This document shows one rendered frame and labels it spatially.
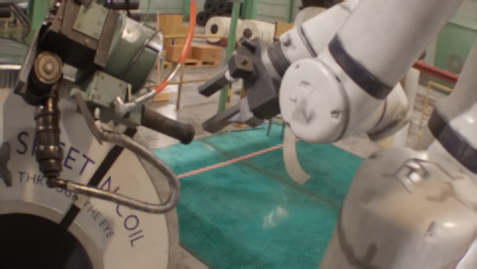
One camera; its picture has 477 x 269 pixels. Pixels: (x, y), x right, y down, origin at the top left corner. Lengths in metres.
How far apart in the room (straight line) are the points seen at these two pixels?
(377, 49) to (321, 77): 0.07
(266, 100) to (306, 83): 0.20
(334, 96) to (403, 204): 0.13
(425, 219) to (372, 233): 0.05
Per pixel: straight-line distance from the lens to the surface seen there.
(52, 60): 0.55
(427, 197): 0.27
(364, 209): 0.26
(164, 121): 0.64
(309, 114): 0.33
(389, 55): 0.31
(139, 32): 0.60
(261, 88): 0.53
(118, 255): 1.00
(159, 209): 0.62
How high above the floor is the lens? 1.46
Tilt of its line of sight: 20 degrees down
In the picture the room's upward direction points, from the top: 8 degrees clockwise
